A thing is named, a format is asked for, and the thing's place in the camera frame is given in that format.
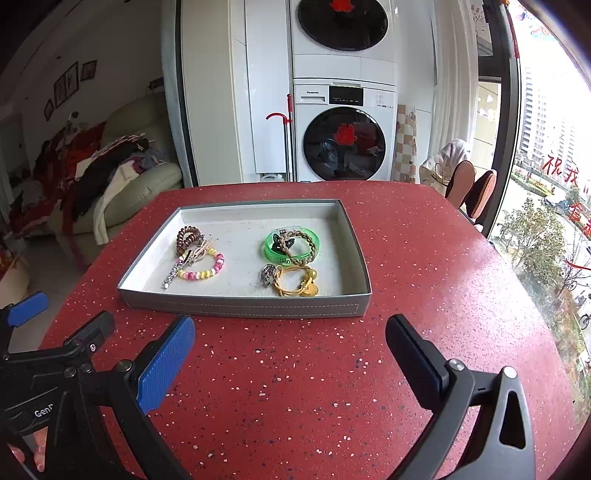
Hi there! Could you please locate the clear plastic bag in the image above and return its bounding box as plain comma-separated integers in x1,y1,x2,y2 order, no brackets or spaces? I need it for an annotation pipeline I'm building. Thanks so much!
419,138,468,191

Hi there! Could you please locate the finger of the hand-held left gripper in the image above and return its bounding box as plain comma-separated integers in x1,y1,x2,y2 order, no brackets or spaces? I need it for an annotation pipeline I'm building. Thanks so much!
0,292,50,342
0,311,116,370

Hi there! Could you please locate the red window decal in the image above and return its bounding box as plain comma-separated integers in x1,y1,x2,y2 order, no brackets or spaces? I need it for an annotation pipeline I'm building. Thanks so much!
541,154,591,278

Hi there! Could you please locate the white cabinet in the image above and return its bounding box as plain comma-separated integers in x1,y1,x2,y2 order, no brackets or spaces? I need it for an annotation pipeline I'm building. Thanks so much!
179,0,296,188

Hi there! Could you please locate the large picture frame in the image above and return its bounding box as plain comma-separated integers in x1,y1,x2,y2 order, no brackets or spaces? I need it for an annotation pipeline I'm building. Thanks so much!
54,62,79,110

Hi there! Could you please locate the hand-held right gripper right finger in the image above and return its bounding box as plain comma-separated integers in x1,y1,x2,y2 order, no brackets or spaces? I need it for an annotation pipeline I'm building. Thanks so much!
385,315,536,480

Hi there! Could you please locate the brown braided bracelet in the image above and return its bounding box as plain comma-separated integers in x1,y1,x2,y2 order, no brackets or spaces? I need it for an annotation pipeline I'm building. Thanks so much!
277,229,320,267

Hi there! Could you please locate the brown spiral hair tie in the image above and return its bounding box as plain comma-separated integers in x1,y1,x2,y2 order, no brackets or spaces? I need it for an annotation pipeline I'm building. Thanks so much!
175,225,205,259

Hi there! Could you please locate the beige leather sofa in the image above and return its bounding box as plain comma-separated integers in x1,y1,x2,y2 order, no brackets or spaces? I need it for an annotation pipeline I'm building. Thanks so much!
60,95,184,241

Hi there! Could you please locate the white curtain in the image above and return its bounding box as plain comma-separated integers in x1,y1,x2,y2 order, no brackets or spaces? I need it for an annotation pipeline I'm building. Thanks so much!
431,0,482,163

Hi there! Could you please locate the yellow hair tie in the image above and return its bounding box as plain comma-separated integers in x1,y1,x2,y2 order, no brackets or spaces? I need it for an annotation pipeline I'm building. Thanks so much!
272,267,320,297

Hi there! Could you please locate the black claw hair clip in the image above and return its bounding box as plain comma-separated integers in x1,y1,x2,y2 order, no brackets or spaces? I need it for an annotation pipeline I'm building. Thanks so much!
270,231,296,254

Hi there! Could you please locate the pink yellow beaded bracelet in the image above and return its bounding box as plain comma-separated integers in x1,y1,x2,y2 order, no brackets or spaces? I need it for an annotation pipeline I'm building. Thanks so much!
178,247,225,281

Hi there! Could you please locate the person's left hand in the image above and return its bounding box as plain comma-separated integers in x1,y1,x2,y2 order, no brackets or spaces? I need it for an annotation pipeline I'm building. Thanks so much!
6,425,51,475

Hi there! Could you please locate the white front-load dryer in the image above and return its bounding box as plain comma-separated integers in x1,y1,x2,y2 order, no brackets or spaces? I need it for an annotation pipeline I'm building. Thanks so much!
291,0,397,79

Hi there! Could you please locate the brown chair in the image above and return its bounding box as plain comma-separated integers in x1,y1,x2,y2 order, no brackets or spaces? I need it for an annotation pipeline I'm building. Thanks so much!
464,169,498,223
445,161,476,209

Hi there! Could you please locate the grey rectangular tray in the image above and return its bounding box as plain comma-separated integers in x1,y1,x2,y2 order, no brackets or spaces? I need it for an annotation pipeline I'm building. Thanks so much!
117,198,372,319

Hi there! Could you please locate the green translucent bangle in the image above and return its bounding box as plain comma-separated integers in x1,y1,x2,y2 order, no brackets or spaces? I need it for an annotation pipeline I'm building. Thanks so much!
264,227,321,268

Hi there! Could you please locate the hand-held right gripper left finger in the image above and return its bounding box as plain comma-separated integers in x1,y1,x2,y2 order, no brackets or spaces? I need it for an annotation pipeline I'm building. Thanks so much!
95,315,196,480

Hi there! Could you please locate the long silver hair clip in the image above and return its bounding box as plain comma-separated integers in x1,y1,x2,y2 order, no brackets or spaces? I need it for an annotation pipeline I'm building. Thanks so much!
161,256,191,290

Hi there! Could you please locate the pile of clothes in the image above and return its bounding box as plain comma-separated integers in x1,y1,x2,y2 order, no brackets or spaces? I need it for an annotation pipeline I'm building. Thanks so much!
7,124,169,246

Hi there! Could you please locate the white front-load washing machine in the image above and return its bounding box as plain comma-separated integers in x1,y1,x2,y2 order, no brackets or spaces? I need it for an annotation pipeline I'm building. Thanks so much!
293,78,398,183

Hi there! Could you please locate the beige hair clip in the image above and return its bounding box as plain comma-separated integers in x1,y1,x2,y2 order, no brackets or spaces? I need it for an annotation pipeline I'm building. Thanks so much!
182,234,221,269

